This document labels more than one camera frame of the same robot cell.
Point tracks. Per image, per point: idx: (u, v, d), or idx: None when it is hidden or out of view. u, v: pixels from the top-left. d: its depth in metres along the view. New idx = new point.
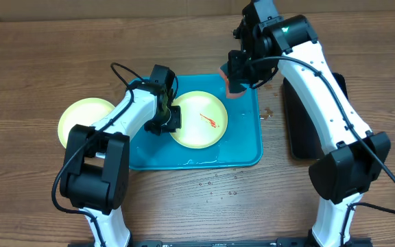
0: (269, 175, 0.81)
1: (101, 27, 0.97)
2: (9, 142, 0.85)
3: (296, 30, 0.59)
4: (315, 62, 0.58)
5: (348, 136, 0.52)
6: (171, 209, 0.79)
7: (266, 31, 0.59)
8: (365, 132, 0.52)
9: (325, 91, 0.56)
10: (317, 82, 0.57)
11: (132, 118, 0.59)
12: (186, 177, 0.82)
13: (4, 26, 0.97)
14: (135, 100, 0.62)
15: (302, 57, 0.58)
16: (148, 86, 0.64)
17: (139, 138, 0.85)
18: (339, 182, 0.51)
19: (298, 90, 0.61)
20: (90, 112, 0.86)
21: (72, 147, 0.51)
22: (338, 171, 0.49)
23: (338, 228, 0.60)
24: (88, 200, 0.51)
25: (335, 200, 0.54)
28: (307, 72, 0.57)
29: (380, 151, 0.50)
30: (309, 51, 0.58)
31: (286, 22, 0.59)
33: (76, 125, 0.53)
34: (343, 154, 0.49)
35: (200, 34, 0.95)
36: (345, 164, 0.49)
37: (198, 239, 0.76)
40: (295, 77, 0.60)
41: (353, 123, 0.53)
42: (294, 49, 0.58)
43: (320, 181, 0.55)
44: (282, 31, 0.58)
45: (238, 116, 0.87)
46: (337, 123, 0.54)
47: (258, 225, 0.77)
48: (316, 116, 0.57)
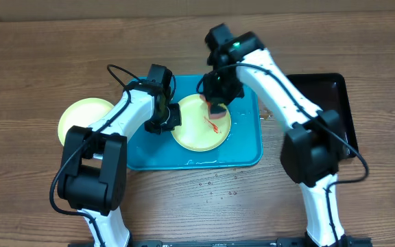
0: (269, 175, 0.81)
1: (101, 27, 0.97)
2: (9, 142, 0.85)
3: (247, 45, 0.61)
4: (265, 63, 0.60)
5: (300, 117, 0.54)
6: (171, 209, 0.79)
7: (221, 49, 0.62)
8: (315, 111, 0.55)
9: (276, 85, 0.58)
10: (269, 80, 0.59)
11: (129, 119, 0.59)
12: (186, 177, 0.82)
13: (4, 26, 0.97)
14: (132, 101, 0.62)
15: (254, 62, 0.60)
16: (145, 86, 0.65)
17: (138, 139, 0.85)
18: (302, 161, 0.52)
19: (256, 90, 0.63)
20: (89, 112, 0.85)
21: (68, 149, 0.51)
22: (296, 149, 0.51)
23: (326, 219, 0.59)
24: (86, 201, 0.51)
25: (306, 180, 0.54)
28: (258, 72, 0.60)
29: (334, 125, 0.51)
30: (258, 55, 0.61)
31: (237, 39, 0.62)
33: (73, 126, 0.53)
34: (299, 131, 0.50)
35: (200, 35, 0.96)
36: (301, 141, 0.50)
37: (198, 239, 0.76)
40: (249, 79, 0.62)
41: (304, 106, 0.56)
42: (245, 58, 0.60)
43: (290, 165, 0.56)
44: (234, 45, 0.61)
45: (238, 116, 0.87)
46: (289, 110, 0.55)
47: (258, 225, 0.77)
48: (275, 110, 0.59)
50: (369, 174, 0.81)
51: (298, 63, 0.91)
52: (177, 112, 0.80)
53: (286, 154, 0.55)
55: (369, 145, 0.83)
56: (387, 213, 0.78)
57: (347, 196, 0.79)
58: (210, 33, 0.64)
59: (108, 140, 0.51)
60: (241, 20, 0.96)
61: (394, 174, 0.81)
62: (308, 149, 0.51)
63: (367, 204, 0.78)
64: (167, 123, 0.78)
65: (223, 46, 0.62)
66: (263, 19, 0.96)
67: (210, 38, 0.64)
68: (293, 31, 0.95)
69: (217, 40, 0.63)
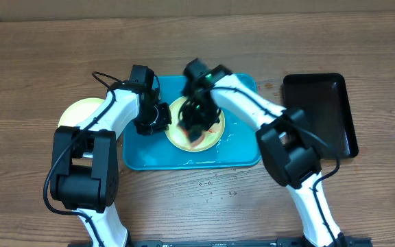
0: (268, 176, 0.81)
1: (101, 27, 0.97)
2: (9, 142, 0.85)
3: (219, 77, 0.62)
4: (233, 83, 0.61)
5: (267, 119, 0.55)
6: (171, 209, 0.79)
7: (198, 82, 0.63)
8: (281, 111, 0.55)
9: (245, 100, 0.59)
10: (238, 97, 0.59)
11: (115, 116, 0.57)
12: (186, 177, 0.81)
13: (4, 26, 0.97)
14: (117, 99, 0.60)
15: (225, 83, 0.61)
16: (129, 86, 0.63)
17: (138, 139, 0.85)
18: (278, 161, 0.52)
19: (233, 110, 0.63)
20: (84, 111, 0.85)
21: (57, 149, 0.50)
22: (268, 149, 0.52)
23: (319, 219, 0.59)
24: (79, 200, 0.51)
25: (290, 180, 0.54)
28: (228, 91, 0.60)
29: (301, 121, 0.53)
30: (226, 79, 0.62)
31: (210, 72, 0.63)
33: (60, 126, 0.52)
34: (267, 130, 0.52)
35: (199, 35, 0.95)
36: (271, 139, 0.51)
37: (198, 239, 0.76)
40: (223, 101, 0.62)
41: (269, 108, 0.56)
42: (217, 84, 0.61)
43: (272, 169, 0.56)
44: (207, 77, 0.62)
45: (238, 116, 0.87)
46: (258, 115, 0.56)
47: (258, 225, 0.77)
48: (247, 121, 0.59)
50: (368, 174, 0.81)
51: (297, 63, 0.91)
52: (166, 111, 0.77)
53: (266, 160, 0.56)
55: (369, 145, 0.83)
56: (387, 213, 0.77)
57: (347, 196, 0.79)
58: (187, 66, 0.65)
59: (96, 136, 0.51)
60: (240, 20, 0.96)
61: (394, 174, 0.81)
62: (281, 147, 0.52)
63: (367, 204, 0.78)
64: (156, 122, 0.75)
65: (197, 79, 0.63)
66: (263, 19, 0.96)
67: (187, 72, 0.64)
68: (293, 31, 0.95)
69: (192, 73, 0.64)
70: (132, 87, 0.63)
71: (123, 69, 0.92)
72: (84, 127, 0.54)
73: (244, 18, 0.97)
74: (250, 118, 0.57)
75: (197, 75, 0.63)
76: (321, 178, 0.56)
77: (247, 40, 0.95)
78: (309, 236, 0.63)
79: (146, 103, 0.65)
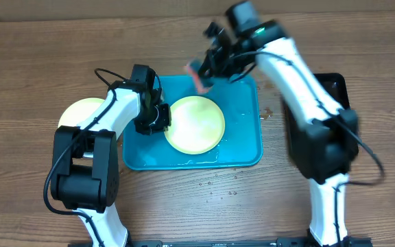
0: (269, 176, 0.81)
1: (101, 27, 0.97)
2: (9, 142, 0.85)
3: (271, 35, 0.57)
4: (287, 54, 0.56)
5: (319, 113, 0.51)
6: (171, 209, 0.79)
7: (245, 34, 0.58)
8: (336, 109, 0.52)
9: (298, 78, 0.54)
10: (291, 71, 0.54)
11: (116, 116, 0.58)
12: (186, 177, 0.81)
13: (4, 26, 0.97)
14: (118, 98, 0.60)
15: (276, 51, 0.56)
16: (129, 84, 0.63)
17: (138, 139, 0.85)
18: (315, 158, 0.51)
19: (276, 81, 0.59)
20: (84, 110, 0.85)
21: (57, 149, 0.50)
22: (310, 145, 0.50)
23: (330, 218, 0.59)
24: (79, 200, 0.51)
25: (317, 174, 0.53)
28: (279, 61, 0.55)
29: (354, 126, 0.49)
30: (282, 44, 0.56)
31: (261, 26, 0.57)
33: (61, 126, 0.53)
34: (316, 126, 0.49)
35: (199, 34, 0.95)
36: (317, 136, 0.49)
37: (198, 239, 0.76)
40: (270, 69, 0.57)
41: (323, 101, 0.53)
42: (267, 46, 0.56)
43: (302, 158, 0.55)
44: (257, 31, 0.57)
45: (238, 116, 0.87)
46: (310, 104, 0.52)
47: (258, 225, 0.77)
48: (291, 102, 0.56)
50: (369, 174, 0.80)
51: None
52: (166, 112, 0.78)
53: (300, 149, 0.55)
55: (368, 145, 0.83)
56: (387, 213, 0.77)
57: (347, 196, 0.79)
58: (234, 9, 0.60)
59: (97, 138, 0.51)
60: None
61: (394, 174, 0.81)
62: (323, 145, 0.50)
63: (367, 204, 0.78)
64: (156, 122, 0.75)
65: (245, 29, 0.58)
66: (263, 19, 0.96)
67: (231, 14, 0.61)
68: (293, 31, 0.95)
69: (238, 18, 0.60)
70: (133, 86, 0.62)
71: (123, 69, 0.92)
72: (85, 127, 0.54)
73: None
74: (297, 103, 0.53)
75: (243, 25, 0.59)
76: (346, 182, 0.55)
77: None
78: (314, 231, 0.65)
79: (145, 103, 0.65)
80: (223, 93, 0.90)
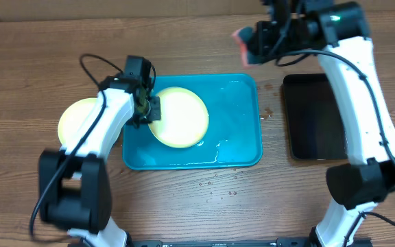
0: (269, 175, 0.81)
1: (101, 27, 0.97)
2: (9, 142, 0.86)
3: (348, 23, 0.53)
4: (361, 61, 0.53)
5: (380, 153, 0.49)
6: (171, 209, 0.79)
7: (313, 14, 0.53)
8: None
9: (366, 97, 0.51)
10: (360, 86, 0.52)
11: (105, 130, 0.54)
12: (186, 177, 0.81)
13: (4, 26, 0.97)
14: (108, 106, 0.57)
15: (350, 57, 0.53)
16: (122, 82, 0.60)
17: (138, 140, 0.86)
18: (358, 197, 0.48)
19: (336, 88, 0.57)
20: (84, 110, 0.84)
21: (45, 175, 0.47)
22: (357, 189, 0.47)
23: (343, 231, 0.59)
24: (71, 226, 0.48)
25: (350, 206, 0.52)
28: (349, 68, 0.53)
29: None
30: (358, 49, 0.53)
31: (337, 9, 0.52)
33: (45, 151, 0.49)
34: (372, 171, 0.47)
35: (199, 34, 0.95)
36: (371, 182, 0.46)
37: (197, 239, 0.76)
40: (337, 77, 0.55)
41: (389, 140, 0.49)
42: (341, 43, 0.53)
43: (339, 186, 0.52)
44: (335, 16, 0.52)
45: (238, 116, 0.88)
46: (372, 137, 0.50)
47: (258, 225, 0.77)
48: (349, 119, 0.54)
50: None
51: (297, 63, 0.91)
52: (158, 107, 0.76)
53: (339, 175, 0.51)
55: None
56: (387, 213, 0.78)
57: None
58: None
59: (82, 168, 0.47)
60: (240, 20, 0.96)
61: None
62: (372, 190, 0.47)
63: None
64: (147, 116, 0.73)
65: (315, 10, 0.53)
66: (263, 19, 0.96)
67: None
68: None
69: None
70: (126, 83, 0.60)
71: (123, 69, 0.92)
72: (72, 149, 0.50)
73: (244, 18, 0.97)
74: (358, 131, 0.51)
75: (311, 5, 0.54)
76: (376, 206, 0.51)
77: None
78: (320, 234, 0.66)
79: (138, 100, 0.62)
80: (223, 93, 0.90)
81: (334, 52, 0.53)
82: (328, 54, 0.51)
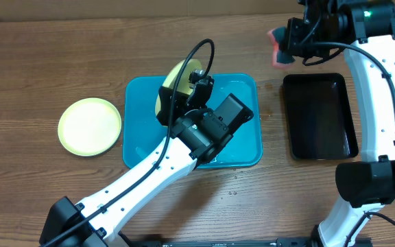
0: (269, 176, 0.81)
1: (101, 27, 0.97)
2: (9, 142, 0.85)
3: (380, 19, 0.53)
4: (386, 58, 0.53)
5: (393, 151, 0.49)
6: (173, 209, 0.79)
7: (344, 8, 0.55)
8: None
9: (387, 96, 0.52)
10: (382, 84, 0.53)
11: (140, 198, 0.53)
12: (187, 178, 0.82)
13: (4, 26, 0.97)
14: (160, 167, 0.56)
15: (374, 53, 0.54)
16: (199, 136, 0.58)
17: (137, 139, 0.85)
18: (365, 193, 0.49)
19: (357, 86, 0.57)
20: (82, 113, 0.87)
21: (55, 226, 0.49)
22: (367, 186, 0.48)
23: (345, 231, 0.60)
24: None
25: (356, 203, 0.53)
28: (374, 66, 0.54)
29: None
30: (385, 46, 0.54)
31: (371, 4, 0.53)
33: (64, 199, 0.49)
34: (383, 169, 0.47)
35: (200, 34, 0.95)
36: (382, 180, 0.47)
37: (198, 239, 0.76)
40: (359, 73, 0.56)
41: None
42: (369, 40, 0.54)
43: (348, 182, 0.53)
44: (368, 12, 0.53)
45: None
46: (387, 134, 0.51)
47: (258, 224, 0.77)
48: (366, 117, 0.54)
50: None
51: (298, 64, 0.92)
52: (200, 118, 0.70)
53: (348, 171, 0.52)
55: None
56: (387, 213, 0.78)
57: None
58: None
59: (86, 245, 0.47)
60: (240, 20, 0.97)
61: None
62: (381, 189, 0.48)
63: None
64: None
65: (347, 5, 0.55)
66: (263, 19, 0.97)
67: None
68: None
69: None
70: (204, 136, 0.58)
71: (122, 69, 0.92)
72: (88, 215, 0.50)
73: (244, 18, 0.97)
74: (374, 126, 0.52)
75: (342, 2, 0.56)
76: (380, 207, 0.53)
77: (247, 40, 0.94)
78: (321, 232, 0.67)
79: (210, 157, 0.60)
80: (223, 94, 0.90)
81: (362, 48, 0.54)
82: (354, 49, 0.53)
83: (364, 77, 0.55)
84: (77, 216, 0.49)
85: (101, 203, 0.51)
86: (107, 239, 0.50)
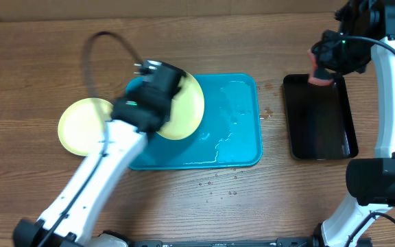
0: (269, 176, 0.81)
1: (102, 27, 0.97)
2: (9, 142, 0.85)
3: None
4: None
5: None
6: (171, 209, 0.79)
7: (376, 4, 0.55)
8: None
9: None
10: None
11: (99, 190, 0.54)
12: (186, 177, 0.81)
13: (4, 26, 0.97)
14: (106, 153, 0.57)
15: None
16: (139, 110, 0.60)
17: None
18: (374, 189, 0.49)
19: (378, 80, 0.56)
20: (81, 113, 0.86)
21: None
22: (377, 180, 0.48)
23: (348, 231, 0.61)
24: None
25: (363, 200, 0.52)
28: None
29: None
30: None
31: None
33: (20, 223, 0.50)
34: None
35: (200, 34, 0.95)
36: (393, 177, 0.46)
37: (197, 239, 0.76)
40: (382, 69, 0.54)
41: None
42: None
43: (358, 178, 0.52)
44: None
45: (238, 116, 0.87)
46: None
47: (258, 225, 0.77)
48: (382, 113, 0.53)
50: None
51: (298, 64, 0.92)
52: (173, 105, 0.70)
53: (360, 167, 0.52)
55: (368, 145, 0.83)
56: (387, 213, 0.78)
57: None
58: None
59: None
60: (240, 20, 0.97)
61: None
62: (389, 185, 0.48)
63: None
64: None
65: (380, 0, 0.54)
66: (263, 19, 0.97)
67: None
68: (293, 31, 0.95)
69: None
70: (143, 110, 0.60)
71: (123, 69, 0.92)
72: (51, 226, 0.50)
73: (244, 18, 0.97)
74: (391, 122, 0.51)
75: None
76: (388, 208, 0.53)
77: (247, 40, 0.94)
78: (326, 230, 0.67)
79: (158, 127, 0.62)
80: (222, 93, 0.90)
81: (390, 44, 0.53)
82: (382, 43, 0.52)
83: (387, 73, 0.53)
84: (43, 232, 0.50)
85: (62, 209, 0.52)
86: (81, 238, 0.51)
